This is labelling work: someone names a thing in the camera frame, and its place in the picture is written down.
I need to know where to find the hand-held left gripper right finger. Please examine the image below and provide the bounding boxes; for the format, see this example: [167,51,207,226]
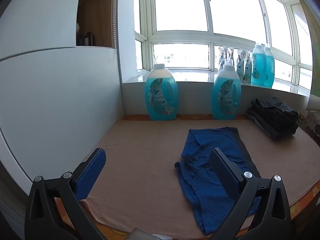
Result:
[209,147,294,240]

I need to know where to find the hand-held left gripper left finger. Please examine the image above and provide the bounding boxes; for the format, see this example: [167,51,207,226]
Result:
[24,148,107,240]

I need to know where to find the blue striped pants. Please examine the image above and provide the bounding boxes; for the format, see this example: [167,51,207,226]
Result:
[174,127,262,235]

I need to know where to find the stack of dark folded pants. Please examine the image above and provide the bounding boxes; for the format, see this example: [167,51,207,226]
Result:
[245,96,300,140]

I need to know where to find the pink blanket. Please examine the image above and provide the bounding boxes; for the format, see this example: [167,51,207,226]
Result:
[81,119,320,239]

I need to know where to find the blue detergent bottle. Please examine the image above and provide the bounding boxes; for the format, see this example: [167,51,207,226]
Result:
[264,44,275,88]
[145,64,178,121]
[251,42,267,87]
[211,59,242,120]

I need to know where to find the white cabinet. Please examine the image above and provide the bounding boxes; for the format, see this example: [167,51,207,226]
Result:
[0,0,123,195]

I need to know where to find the white window sill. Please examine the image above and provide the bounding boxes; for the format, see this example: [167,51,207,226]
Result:
[122,69,311,97]

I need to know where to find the detergent refill pouch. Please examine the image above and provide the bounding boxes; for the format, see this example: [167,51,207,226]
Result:
[226,47,235,67]
[218,46,227,71]
[236,50,247,82]
[243,51,253,83]

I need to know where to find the white lace cloth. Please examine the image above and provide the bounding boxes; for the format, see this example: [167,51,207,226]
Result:
[306,94,320,133]

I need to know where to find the small dark object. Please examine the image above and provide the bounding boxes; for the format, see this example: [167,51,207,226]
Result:
[80,31,95,47]

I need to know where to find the wooden shelf niche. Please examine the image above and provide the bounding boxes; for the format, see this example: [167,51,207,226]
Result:
[76,0,113,48]

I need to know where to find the beaded trim strip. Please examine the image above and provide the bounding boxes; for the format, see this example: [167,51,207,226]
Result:
[112,0,118,49]

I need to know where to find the white window frame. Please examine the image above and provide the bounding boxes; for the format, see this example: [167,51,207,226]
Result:
[134,0,313,98]

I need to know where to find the wall poster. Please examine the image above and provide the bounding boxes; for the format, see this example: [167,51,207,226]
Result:
[293,0,320,98]

